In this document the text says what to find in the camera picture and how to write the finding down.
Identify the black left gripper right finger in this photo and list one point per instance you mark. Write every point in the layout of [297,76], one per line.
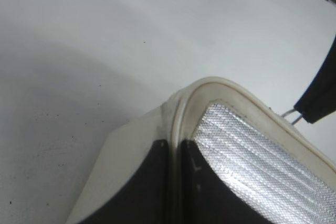
[205,198]

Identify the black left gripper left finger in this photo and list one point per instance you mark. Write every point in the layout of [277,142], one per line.
[143,198]

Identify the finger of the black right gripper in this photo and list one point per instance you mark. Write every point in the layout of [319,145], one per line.
[318,101]

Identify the cream zippered bag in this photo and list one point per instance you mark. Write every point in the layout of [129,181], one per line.
[257,154]

